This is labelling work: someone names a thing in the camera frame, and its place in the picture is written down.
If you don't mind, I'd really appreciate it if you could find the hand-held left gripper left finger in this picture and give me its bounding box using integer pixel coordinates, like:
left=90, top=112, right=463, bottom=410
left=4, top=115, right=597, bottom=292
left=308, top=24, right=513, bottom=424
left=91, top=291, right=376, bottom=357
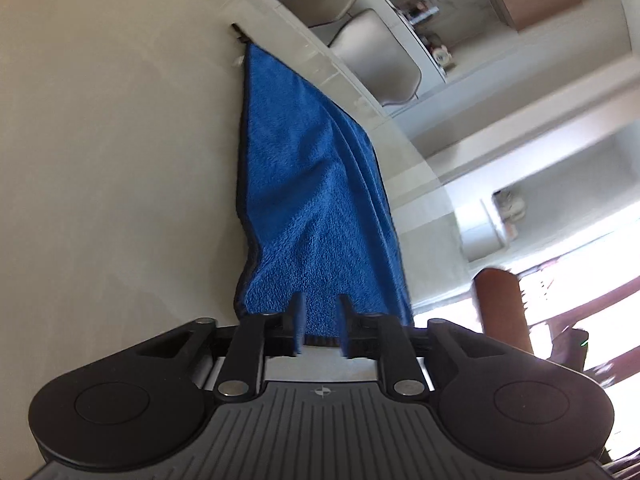
left=121, top=292, right=307, bottom=404

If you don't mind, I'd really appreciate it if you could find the white sideboard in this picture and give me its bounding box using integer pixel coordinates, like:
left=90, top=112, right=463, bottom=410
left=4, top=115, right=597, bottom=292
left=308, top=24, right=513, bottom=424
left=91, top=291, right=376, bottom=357
left=320, top=0, right=481, bottom=86

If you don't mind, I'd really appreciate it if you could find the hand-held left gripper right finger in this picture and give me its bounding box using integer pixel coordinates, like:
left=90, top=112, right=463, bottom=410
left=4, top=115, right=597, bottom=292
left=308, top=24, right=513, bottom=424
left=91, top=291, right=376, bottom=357
left=337, top=293, right=507, bottom=402

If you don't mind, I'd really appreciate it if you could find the white box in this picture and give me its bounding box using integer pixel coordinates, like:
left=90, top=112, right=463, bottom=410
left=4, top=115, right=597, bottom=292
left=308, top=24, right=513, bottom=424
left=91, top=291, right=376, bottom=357
left=457, top=217, right=507, bottom=262

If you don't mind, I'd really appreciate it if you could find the brown cylindrical post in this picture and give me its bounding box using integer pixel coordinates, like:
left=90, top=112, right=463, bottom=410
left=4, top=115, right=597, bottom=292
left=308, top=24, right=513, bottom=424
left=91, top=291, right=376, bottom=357
left=471, top=267, right=534, bottom=354

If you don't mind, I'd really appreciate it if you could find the blue towel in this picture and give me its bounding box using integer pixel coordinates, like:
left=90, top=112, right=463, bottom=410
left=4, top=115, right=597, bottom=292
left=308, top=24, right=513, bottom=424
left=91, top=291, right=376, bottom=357
left=234, top=42, right=416, bottom=347

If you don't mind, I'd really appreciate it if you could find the small pale figurine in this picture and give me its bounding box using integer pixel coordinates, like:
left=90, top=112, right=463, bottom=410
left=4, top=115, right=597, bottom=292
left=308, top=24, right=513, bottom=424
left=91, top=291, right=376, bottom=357
left=429, top=42, right=457, bottom=72

